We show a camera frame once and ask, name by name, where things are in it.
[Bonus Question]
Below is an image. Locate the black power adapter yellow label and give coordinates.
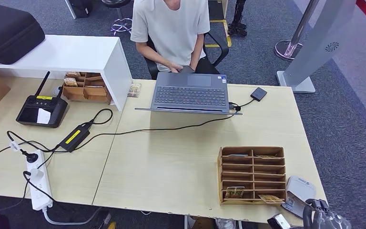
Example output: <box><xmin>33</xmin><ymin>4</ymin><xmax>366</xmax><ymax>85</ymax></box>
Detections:
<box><xmin>57</xmin><ymin>123</ymin><xmax>92</xmax><ymax>153</ymax></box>

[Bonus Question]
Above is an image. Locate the brown compartment desk organizer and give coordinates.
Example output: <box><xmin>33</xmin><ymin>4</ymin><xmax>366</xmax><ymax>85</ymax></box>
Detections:
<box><xmin>61</xmin><ymin>72</ymin><xmax>112</xmax><ymax>105</ymax></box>

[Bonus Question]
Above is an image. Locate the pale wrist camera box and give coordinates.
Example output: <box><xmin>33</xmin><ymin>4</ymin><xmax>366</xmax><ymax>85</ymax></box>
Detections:
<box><xmin>267</xmin><ymin>213</ymin><xmax>292</xmax><ymax>229</ymax></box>

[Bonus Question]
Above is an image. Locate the person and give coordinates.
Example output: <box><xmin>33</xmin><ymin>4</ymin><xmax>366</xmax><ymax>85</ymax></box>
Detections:
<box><xmin>130</xmin><ymin>0</ymin><xmax>222</xmax><ymax>75</ymax></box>

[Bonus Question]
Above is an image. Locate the black charger cable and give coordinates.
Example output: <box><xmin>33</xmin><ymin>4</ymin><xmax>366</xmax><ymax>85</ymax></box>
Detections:
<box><xmin>0</xmin><ymin>170</ymin><xmax>56</xmax><ymax>211</ymax></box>

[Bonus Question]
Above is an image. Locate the black mains cord with plug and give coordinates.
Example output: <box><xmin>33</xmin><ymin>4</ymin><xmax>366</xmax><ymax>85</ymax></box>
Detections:
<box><xmin>6</xmin><ymin>130</ymin><xmax>61</xmax><ymax>164</ymax></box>

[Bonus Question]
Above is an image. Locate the black remote controller with antenna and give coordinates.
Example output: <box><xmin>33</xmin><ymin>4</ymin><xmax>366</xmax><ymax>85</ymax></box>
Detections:
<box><xmin>15</xmin><ymin>71</ymin><xmax>68</xmax><ymax>129</ymax></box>

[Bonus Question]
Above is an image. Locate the black drive cable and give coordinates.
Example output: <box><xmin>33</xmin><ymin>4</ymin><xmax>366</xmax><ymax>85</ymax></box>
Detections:
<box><xmin>228</xmin><ymin>99</ymin><xmax>255</xmax><ymax>112</ymax></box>

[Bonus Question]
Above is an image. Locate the black office chair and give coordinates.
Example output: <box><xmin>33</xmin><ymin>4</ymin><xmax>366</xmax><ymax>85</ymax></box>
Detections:
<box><xmin>144</xmin><ymin>30</ymin><xmax>230</xmax><ymax>80</ymax></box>

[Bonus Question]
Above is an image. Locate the white crumpled object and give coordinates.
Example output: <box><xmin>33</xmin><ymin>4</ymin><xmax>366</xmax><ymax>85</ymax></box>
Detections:
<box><xmin>215</xmin><ymin>219</ymin><xmax>236</xmax><ymax>229</ymax></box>

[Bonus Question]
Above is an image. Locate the long black laptop power cable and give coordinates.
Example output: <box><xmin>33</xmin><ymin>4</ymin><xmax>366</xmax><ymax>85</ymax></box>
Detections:
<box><xmin>72</xmin><ymin>114</ymin><xmax>235</xmax><ymax>152</ymax></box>

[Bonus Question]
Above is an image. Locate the white paper note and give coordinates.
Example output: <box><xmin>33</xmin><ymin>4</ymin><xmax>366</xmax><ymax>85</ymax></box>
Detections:
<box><xmin>37</xmin><ymin>108</ymin><xmax>52</xmax><ymax>125</ymax></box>

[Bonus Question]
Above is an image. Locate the small brown box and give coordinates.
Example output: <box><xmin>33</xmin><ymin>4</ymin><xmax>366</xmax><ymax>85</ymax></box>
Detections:
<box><xmin>191</xmin><ymin>217</ymin><xmax>215</xmax><ymax>229</ymax></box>

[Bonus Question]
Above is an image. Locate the beige wooden panel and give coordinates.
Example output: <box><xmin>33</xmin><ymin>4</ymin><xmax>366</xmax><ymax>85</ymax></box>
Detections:
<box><xmin>216</xmin><ymin>0</ymin><xmax>229</xmax><ymax>20</ymax></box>

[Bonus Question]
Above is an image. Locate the small black square drive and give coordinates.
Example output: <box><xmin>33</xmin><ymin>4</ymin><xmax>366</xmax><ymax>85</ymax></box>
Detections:
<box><xmin>250</xmin><ymin>87</ymin><xmax>268</xmax><ymax>102</ymax></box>

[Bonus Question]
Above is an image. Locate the white plug-in charger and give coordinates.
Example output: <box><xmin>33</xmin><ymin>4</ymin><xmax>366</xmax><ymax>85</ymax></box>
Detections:
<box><xmin>28</xmin><ymin>167</ymin><xmax>44</xmax><ymax>179</ymax></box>

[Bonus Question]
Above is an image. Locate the black stool with chrome base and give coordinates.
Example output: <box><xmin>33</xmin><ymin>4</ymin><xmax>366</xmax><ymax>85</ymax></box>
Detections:
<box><xmin>102</xmin><ymin>0</ymin><xmax>134</xmax><ymax>36</ymax></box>

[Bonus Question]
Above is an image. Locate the looped black adapter cable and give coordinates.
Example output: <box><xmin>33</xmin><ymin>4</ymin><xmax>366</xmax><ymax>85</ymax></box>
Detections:
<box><xmin>81</xmin><ymin>108</ymin><xmax>113</xmax><ymax>127</ymax></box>

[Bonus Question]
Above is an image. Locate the slotted wooden card organizer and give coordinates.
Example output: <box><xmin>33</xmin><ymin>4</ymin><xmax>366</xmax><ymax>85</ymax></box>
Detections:
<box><xmin>217</xmin><ymin>146</ymin><xmax>287</xmax><ymax>206</ymax></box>

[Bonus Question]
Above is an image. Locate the white desk shelf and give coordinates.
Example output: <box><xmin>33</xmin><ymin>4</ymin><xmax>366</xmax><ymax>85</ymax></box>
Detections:
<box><xmin>0</xmin><ymin>34</ymin><xmax>133</xmax><ymax>111</ymax></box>

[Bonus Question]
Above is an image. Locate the person's right hand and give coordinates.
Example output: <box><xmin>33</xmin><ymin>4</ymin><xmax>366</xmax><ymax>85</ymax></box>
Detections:
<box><xmin>167</xmin><ymin>62</ymin><xmax>183</xmax><ymax>74</ymax></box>

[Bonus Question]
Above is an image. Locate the white power strip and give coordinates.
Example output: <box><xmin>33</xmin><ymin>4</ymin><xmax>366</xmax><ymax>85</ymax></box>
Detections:
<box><xmin>26</xmin><ymin>150</ymin><xmax>53</xmax><ymax>211</ymax></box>

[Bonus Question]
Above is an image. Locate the grey kiosk stand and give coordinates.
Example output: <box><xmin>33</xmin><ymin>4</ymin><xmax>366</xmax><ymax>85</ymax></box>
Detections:
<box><xmin>276</xmin><ymin>0</ymin><xmax>359</xmax><ymax>94</ymax></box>

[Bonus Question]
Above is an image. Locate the chrome stanchion post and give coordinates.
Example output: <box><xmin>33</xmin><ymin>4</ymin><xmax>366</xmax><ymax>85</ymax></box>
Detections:
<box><xmin>274</xmin><ymin>0</ymin><xmax>321</xmax><ymax>62</ymax></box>

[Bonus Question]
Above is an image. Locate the black cabinet with white frame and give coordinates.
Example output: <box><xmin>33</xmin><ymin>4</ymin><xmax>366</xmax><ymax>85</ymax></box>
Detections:
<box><xmin>64</xmin><ymin>0</ymin><xmax>93</xmax><ymax>20</ymax></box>

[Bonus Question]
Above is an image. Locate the grey laptop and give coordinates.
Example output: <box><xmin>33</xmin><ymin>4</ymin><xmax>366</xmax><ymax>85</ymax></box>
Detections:
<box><xmin>135</xmin><ymin>72</ymin><xmax>243</xmax><ymax>115</ymax></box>

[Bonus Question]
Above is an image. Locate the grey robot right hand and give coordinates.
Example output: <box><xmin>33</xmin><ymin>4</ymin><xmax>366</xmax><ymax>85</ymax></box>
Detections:
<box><xmin>302</xmin><ymin>198</ymin><xmax>353</xmax><ymax>229</ymax></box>

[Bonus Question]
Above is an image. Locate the black carrying case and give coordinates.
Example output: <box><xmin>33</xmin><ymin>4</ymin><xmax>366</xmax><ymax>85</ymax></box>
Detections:
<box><xmin>0</xmin><ymin>2</ymin><xmax>46</xmax><ymax>66</ymax></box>

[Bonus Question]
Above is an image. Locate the white card reader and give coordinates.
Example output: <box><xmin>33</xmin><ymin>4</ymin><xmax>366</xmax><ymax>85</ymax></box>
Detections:
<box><xmin>281</xmin><ymin>176</ymin><xmax>317</xmax><ymax>219</ymax></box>

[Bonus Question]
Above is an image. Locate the stack of patterned cards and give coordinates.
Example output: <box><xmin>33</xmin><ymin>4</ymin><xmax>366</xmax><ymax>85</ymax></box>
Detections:
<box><xmin>127</xmin><ymin>83</ymin><xmax>142</xmax><ymax>98</ymax></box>

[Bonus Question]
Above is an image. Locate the thin black cable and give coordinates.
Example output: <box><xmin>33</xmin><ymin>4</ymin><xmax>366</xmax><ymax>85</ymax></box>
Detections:
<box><xmin>0</xmin><ymin>144</ymin><xmax>59</xmax><ymax>173</ymax></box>

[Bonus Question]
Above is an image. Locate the white power strip cord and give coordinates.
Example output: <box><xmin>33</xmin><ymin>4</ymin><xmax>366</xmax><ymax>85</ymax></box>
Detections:
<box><xmin>41</xmin><ymin>205</ymin><xmax>103</xmax><ymax>226</ymax></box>

